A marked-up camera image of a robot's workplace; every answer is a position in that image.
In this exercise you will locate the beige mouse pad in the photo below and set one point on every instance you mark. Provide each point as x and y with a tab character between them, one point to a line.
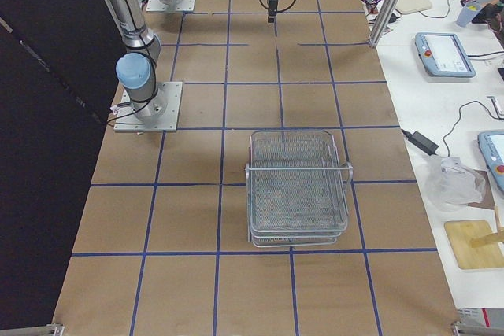
412	6

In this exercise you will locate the blue teach pendant far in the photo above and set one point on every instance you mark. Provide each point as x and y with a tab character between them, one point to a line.
443	55

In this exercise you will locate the blue teach pendant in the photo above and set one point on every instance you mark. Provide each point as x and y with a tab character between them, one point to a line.
491	147
443	55

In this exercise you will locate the blue plastic cup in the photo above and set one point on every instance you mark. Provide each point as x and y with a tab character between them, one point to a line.
468	12

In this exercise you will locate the black power adapter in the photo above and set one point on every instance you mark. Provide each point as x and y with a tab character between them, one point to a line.
421	142

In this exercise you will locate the clear plastic bag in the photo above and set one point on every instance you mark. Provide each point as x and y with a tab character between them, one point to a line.
451	182

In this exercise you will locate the blue teach pendant near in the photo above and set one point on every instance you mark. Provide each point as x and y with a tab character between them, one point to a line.
491	147

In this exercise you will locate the wooden cutting board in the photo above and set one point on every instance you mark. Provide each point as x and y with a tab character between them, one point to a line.
474	244

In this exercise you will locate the silver wire mesh shelf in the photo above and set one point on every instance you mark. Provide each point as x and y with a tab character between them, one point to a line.
295	189

